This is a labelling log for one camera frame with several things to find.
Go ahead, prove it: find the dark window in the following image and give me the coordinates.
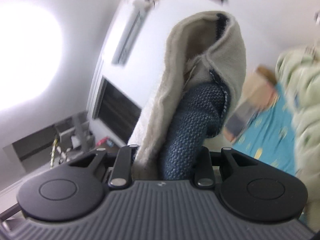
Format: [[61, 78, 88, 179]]
[[89, 77, 141, 145]]

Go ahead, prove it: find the light green blanket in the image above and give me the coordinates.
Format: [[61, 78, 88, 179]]
[[275, 44, 319, 231]]

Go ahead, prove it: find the white air conditioner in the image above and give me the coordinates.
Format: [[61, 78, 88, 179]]
[[112, 0, 161, 66]]

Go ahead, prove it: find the decorative branch plant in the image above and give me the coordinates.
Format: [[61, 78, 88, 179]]
[[49, 136, 59, 168]]

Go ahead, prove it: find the white fleece garment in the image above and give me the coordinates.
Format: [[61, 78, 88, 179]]
[[129, 11, 246, 180]]

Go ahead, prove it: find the plaid checkered pillow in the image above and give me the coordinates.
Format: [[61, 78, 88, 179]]
[[223, 65, 278, 143]]

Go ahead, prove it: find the teal patterned bed sheet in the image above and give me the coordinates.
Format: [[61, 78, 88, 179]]
[[232, 83, 308, 227]]

